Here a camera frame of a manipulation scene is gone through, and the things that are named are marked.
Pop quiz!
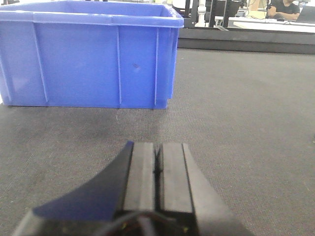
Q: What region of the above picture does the white desk in background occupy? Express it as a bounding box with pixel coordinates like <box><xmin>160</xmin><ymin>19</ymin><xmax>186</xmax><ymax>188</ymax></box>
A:
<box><xmin>229</xmin><ymin>17</ymin><xmax>315</xmax><ymax>33</ymax></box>

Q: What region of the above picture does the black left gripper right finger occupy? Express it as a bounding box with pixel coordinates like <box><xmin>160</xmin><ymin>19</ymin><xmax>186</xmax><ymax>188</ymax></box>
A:
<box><xmin>159</xmin><ymin>143</ymin><xmax>253</xmax><ymax>236</ymax></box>

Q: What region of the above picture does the black conveyor side rail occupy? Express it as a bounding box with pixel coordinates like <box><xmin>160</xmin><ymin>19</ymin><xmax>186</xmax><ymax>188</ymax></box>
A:
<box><xmin>178</xmin><ymin>28</ymin><xmax>315</xmax><ymax>55</ymax></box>

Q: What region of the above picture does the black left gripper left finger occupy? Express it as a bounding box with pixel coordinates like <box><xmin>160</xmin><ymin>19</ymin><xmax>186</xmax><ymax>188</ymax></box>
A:
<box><xmin>13</xmin><ymin>142</ymin><xmax>154</xmax><ymax>236</ymax></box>

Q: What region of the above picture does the person in black shirt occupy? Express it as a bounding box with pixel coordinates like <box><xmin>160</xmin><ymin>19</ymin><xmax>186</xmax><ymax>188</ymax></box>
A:
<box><xmin>266</xmin><ymin>0</ymin><xmax>300</xmax><ymax>21</ymax></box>

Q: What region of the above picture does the dark laptop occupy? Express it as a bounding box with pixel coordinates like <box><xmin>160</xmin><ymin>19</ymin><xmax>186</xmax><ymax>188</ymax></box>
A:
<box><xmin>296</xmin><ymin>5</ymin><xmax>315</xmax><ymax>24</ymax></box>

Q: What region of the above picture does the black conveyor belt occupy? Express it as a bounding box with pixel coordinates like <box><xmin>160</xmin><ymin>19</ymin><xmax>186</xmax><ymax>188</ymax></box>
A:
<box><xmin>0</xmin><ymin>49</ymin><xmax>315</xmax><ymax>236</ymax></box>

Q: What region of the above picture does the blue plastic crate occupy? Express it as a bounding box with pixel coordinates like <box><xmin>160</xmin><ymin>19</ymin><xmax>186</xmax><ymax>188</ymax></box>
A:
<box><xmin>0</xmin><ymin>0</ymin><xmax>184</xmax><ymax>109</ymax></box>

